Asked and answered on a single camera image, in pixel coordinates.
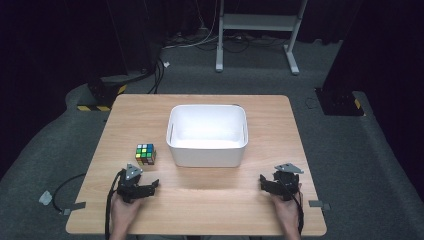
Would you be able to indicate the black square base plate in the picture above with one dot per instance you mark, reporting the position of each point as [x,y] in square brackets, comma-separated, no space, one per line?
[339,102]

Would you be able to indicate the crumpled grey tape piece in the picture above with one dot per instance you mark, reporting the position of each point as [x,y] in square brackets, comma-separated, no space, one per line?
[45,198]

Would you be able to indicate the person's right hand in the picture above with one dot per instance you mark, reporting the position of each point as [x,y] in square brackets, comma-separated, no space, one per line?
[286,211]

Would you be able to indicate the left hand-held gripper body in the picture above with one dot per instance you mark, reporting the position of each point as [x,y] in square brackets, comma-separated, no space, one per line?
[129,188]

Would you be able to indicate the white plastic storage bin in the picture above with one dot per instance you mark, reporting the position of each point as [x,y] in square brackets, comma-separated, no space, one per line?
[207,135]

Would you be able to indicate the multicoloured puzzle cube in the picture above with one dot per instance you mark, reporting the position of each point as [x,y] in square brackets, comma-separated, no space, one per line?
[145,154]

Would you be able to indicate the person's left hand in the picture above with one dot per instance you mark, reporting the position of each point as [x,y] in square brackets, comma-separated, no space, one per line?
[124,210]

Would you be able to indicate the short grey tape strip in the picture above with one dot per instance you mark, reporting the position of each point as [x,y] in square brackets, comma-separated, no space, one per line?
[319,204]

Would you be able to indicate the long grey tape strip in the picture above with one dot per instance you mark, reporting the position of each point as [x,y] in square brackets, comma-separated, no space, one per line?
[74,207]

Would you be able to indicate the black base with yellow stripes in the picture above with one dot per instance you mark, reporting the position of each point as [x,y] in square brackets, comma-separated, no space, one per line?
[105,95]

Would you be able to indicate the white metal stand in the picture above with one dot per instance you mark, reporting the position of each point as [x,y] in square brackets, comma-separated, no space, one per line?
[256,23]

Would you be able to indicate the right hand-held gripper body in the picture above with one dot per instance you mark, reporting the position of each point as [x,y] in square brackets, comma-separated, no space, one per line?
[286,183]

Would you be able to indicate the small white plug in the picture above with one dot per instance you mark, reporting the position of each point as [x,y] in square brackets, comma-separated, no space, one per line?
[166,64]

